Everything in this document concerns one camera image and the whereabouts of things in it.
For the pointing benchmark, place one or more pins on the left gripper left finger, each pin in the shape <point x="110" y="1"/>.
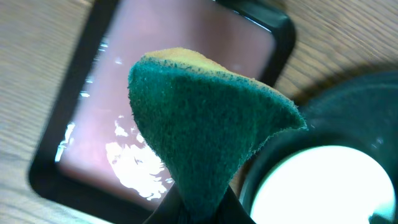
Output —
<point x="170" y="211"/>

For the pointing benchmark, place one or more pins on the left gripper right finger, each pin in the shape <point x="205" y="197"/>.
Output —
<point x="231" y="211"/>

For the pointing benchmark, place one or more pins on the green yellow sponge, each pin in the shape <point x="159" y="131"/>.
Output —
<point x="204" y="122"/>

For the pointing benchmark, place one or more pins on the light blue plate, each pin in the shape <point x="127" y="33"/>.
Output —
<point x="326" y="184"/>

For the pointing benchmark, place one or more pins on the black rectangular red-lined tray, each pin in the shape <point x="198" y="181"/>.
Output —
<point x="91" y="156"/>

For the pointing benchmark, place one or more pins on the round black serving tray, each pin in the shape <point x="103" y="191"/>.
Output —
<point x="360" y="113"/>

